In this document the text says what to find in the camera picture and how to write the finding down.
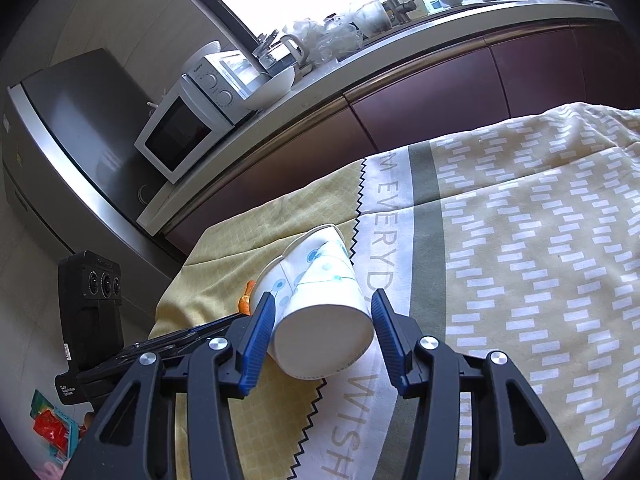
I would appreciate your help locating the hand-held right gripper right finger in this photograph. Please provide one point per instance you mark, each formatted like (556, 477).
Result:
(387, 335)

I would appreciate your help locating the orange peel piece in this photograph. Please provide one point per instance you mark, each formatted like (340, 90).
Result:
(247, 300)

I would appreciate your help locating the grey refrigerator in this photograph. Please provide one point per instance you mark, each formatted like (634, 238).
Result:
(75, 125)

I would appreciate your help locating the clear plastic bags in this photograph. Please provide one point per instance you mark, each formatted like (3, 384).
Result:
(340, 30)

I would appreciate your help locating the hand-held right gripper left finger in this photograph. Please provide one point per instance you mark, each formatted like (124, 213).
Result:
(260, 340)

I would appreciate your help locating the white microwave oven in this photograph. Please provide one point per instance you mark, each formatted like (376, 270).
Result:
(172, 130)

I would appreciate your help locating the red snack packet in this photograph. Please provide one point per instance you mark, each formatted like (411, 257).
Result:
(52, 425)

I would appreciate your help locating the white paper cup blue dots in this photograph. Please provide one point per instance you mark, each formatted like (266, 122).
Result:
(325, 335)
(287, 272)

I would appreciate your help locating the yellow patterned tablecloth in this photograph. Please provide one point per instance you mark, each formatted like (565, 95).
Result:
(500, 260)

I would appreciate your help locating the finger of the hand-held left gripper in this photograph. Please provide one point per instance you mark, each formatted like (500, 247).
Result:
(200, 332)

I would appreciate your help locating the white bowl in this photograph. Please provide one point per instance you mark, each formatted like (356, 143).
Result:
(270, 87)

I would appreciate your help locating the maroon kitchen counter cabinet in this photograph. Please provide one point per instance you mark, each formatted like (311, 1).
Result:
(425, 75)

